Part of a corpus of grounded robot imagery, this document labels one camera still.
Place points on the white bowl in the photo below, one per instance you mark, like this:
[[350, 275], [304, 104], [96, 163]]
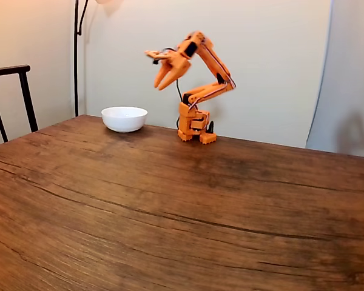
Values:
[[124, 119]]

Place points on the black table clamp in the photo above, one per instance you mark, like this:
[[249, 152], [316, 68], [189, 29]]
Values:
[[211, 127]]

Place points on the black floor lamp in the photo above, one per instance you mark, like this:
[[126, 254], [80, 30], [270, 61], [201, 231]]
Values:
[[76, 60]]

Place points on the white backdrop board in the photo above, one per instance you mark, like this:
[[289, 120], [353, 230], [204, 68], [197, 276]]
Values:
[[276, 60]]

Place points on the gripper camera with orange mount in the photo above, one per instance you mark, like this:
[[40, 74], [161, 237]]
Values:
[[157, 55]]

